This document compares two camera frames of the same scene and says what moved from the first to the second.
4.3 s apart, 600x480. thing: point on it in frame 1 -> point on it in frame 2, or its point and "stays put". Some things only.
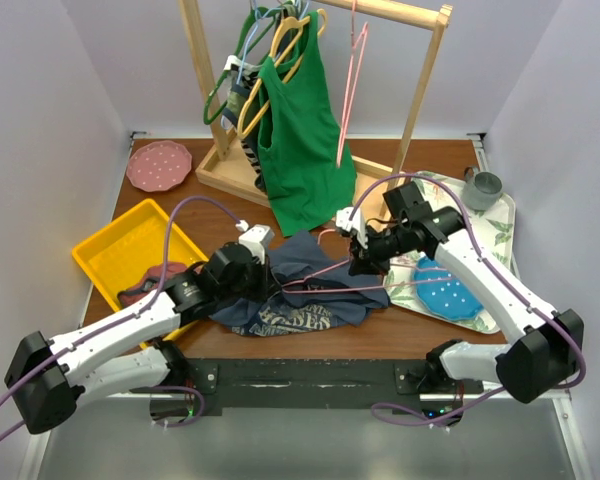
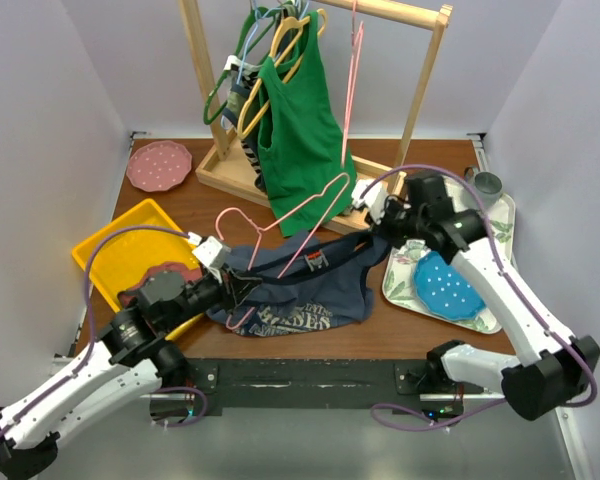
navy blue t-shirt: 317,289 stays put
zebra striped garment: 250,145 stays put
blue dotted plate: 440,292 stays put
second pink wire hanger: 352,84 stays put
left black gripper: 267,285 -> 240,286
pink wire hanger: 288,287 -> 345,179
